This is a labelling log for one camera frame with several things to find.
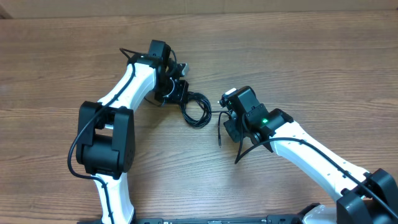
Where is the black USB cable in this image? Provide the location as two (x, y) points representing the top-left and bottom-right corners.
(211, 110), (233, 148)

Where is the black cable with barrel plug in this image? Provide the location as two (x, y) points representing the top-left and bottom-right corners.
(179, 91), (213, 129)

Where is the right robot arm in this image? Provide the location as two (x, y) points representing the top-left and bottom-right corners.
(219, 86), (397, 223)

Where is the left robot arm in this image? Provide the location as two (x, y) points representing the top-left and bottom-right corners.
(67, 40), (188, 223)

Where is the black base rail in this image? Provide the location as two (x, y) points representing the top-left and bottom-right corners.
(77, 202), (321, 224)

